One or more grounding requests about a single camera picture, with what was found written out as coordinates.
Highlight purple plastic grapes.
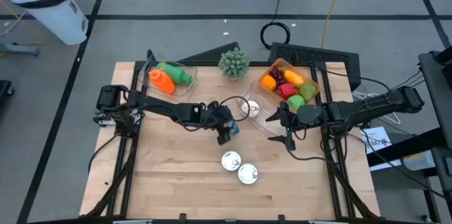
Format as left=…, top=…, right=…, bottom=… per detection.
left=268, top=66, right=286, bottom=88

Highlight green plastic apple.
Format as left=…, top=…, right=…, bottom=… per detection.
left=286, top=94, right=307, bottom=112

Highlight green artificial succulent plant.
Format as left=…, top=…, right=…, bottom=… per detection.
left=218, top=47, right=251, bottom=82

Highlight black left wrist camera cable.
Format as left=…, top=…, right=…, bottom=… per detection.
left=218, top=95, right=252, bottom=123

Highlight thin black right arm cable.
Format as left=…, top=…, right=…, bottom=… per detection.
left=316, top=67, right=393, bottom=94

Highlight yellow plastic fruit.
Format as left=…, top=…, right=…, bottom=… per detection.
left=283, top=70, right=305, bottom=88

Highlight orange plastic water bottle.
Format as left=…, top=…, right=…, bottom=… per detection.
left=148, top=68, right=177, bottom=95

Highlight orange tinted plastic bin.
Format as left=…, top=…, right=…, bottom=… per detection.
left=256, top=57, right=321, bottom=112

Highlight grey stand foot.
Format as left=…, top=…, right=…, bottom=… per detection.
left=0, top=42, right=40, bottom=58

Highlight clear plastic bin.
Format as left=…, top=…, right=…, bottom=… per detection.
left=136, top=53, right=198, bottom=98
left=235, top=81, right=301, bottom=137

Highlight white trash bin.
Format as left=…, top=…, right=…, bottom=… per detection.
left=6, top=0, right=89, bottom=47

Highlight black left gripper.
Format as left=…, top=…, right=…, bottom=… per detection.
left=206, top=100, right=237, bottom=146

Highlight red bell pepper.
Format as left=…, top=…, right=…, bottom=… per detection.
left=275, top=82, right=298, bottom=101

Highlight black equipment stand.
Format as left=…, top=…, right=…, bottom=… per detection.
left=366, top=45, right=452, bottom=224

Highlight orange plastic fruit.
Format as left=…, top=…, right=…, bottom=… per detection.
left=261, top=74, right=278, bottom=92

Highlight black perforated computer case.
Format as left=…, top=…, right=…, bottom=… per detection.
left=268, top=42, right=362, bottom=93

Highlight green plastic pear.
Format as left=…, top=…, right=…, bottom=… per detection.
left=299, top=82, right=318, bottom=103

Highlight white box with yellow label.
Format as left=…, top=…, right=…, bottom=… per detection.
left=402, top=149, right=436, bottom=172

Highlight yellow floor cable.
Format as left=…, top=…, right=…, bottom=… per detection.
left=319, top=0, right=349, bottom=49

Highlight green plastic water bottle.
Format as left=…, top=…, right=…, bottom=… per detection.
left=156, top=61, right=194, bottom=86

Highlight black caster base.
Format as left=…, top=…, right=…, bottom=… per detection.
left=0, top=79, right=15, bottom=98

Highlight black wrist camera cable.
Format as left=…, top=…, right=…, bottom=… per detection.
left=287, top=124, right=354, bottom=164
left=218, top=95, right=252, bottom=123

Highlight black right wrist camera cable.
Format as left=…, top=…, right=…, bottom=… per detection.
left=287, top=124, right=354, bottom=164

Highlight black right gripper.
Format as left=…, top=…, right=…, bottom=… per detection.
left=264, top=101, right=326, bottom=152

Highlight black equipment case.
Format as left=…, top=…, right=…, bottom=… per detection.
left=179, top=42, right=242, bottom=64

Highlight black coiled floor cable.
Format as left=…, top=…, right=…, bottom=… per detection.
left=259, top=0, right=292, bottom=51

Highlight white paper sheet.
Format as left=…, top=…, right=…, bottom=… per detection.
left=360, top=126, right=393, bottom=155

